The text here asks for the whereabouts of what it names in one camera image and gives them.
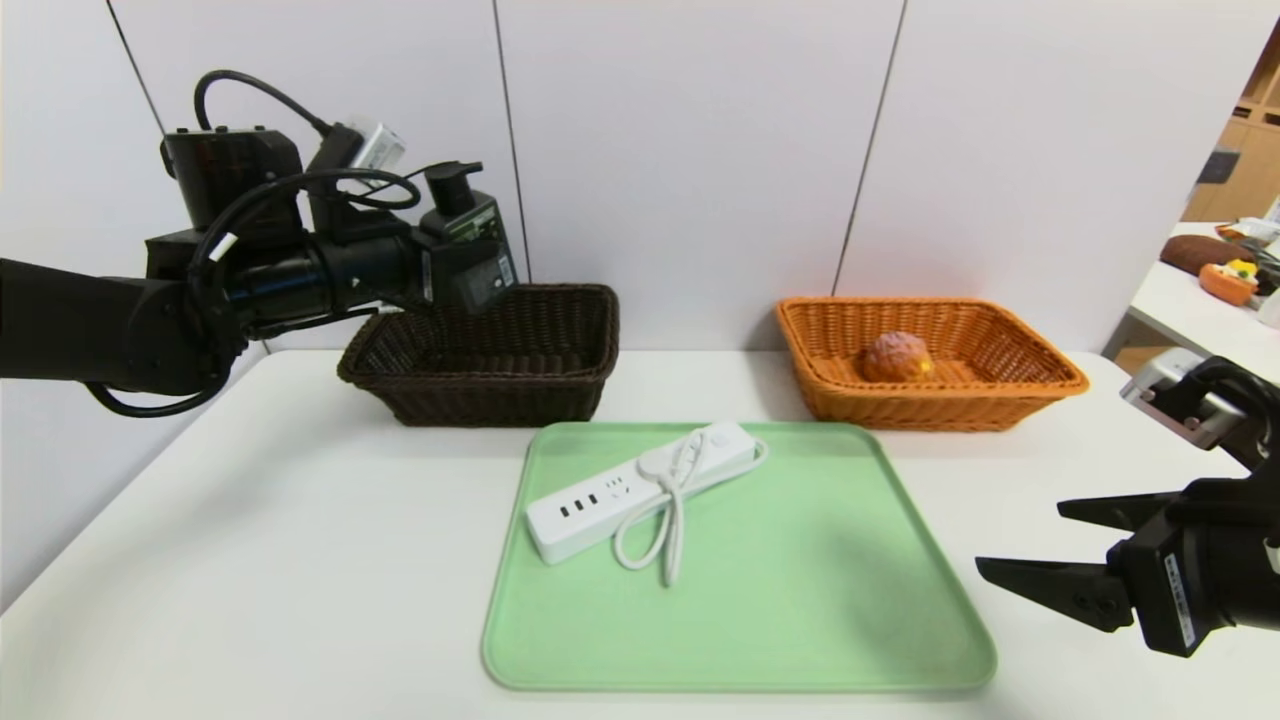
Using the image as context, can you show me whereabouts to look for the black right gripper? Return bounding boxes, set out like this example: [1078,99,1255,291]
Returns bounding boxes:
[974,477,1280,658]

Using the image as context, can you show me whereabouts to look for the brown cream puff bread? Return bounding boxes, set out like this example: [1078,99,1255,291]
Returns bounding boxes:
[861,331,936,384]

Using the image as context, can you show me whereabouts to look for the white power strip with cable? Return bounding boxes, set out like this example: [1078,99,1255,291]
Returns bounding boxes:
[526,421,769,587]

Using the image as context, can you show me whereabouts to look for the black pump bottle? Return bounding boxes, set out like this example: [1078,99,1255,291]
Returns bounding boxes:
[415,160,519,313]

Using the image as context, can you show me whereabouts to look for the orange wicker basket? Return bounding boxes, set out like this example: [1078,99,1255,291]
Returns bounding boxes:
[776,296,1090,433]

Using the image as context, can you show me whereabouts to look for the dark brown wicker basket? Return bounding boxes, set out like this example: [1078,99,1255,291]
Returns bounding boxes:
[337,283,621,429]

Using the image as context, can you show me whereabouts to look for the orange fruit tart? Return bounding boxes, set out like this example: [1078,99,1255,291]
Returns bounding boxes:
[1197,260,1259,306]

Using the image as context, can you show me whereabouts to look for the dark brown bread loaf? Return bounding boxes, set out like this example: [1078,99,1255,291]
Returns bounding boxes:
[1160,234,1251,278]

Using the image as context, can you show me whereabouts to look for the light green plastic tray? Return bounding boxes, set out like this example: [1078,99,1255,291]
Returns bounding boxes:
[481,421,998,693]

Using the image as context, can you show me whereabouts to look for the crinkled snack bag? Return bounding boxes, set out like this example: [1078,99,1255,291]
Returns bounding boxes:
[1213,217,1280,248]

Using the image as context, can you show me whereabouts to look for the wooden shelf unit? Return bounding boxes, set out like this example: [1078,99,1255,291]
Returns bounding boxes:
[1180,15,1280,223]

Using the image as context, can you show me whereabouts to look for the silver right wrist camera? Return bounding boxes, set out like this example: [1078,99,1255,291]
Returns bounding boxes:
[1120,348,1246,449]

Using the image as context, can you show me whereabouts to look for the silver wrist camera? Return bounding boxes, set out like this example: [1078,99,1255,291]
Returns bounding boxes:
[1120,348,1246,449]
[320,120,408,176]

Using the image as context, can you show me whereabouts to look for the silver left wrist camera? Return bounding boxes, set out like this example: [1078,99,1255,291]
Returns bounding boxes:
[320,120,408,176]

